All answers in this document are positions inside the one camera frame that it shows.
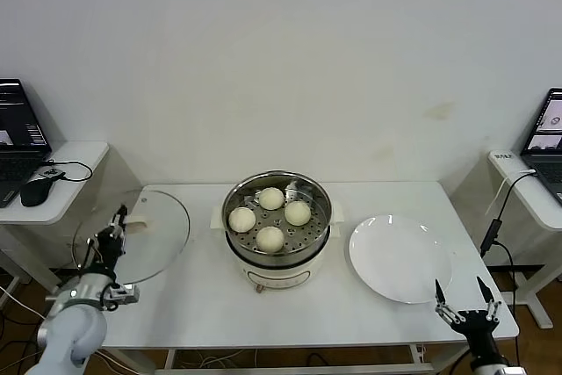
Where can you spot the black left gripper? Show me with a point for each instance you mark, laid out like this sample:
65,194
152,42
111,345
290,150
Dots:
110,250

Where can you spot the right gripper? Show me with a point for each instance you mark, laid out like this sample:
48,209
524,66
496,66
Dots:
480,329

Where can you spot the round glass pot lid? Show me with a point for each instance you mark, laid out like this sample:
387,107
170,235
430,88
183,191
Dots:
140,222

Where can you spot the white steamed baozi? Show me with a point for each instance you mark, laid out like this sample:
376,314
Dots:
297,212
241,219
269,239
270,198

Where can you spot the stainless steel steamer basket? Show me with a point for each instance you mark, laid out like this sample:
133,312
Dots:
307,239

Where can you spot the white round plate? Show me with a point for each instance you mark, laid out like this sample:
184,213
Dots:
386,261

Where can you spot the white side table with mouse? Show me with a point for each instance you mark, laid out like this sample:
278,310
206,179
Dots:
74,160

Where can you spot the black computer mouse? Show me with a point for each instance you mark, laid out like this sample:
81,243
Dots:
36,192

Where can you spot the small white label sticker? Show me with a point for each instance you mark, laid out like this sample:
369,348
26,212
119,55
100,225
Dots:
504,155

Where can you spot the black laptop with mouse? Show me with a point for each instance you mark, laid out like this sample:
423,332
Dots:
17,129

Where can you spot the grey laptop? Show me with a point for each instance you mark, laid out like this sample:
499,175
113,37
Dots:
546,164

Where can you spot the cream electric cooker base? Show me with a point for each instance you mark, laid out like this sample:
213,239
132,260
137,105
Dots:
281,276

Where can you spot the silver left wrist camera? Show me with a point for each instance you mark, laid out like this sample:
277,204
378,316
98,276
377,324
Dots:
123,293

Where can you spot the white work table frame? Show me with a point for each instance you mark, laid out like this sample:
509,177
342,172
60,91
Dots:
360,368

